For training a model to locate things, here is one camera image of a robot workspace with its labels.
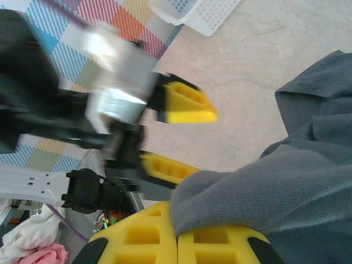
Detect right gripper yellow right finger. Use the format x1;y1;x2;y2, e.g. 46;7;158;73
177;224;284;264

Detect white crumpled cloth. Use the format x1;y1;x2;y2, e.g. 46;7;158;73
0;211;64;264

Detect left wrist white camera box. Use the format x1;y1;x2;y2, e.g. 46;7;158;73
85;24;156;133

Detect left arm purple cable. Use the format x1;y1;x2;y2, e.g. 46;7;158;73
41;0;91;244

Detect pink crumpled cloth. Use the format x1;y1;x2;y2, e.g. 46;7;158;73
16;243;69;264

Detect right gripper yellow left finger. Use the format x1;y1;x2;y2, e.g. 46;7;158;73
74;200;179;264

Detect white plastic mesh basket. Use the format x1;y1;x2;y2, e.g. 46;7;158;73
150;0;243;37

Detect grey-blue t-shirt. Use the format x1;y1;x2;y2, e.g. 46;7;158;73
170;49;352;264

